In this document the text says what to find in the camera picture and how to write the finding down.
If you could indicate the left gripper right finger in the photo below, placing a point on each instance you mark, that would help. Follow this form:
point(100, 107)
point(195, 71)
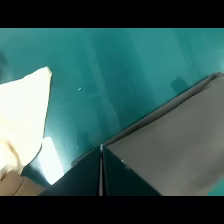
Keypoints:
point(120, 180)

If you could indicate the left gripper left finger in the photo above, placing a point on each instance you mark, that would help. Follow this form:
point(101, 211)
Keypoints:
point(83, 178)

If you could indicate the tan garment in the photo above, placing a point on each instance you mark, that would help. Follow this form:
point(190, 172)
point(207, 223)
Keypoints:
point(16, 186)

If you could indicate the cream garment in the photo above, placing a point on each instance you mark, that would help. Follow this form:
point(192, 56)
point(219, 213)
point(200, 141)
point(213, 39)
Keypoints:
point(23, 116)

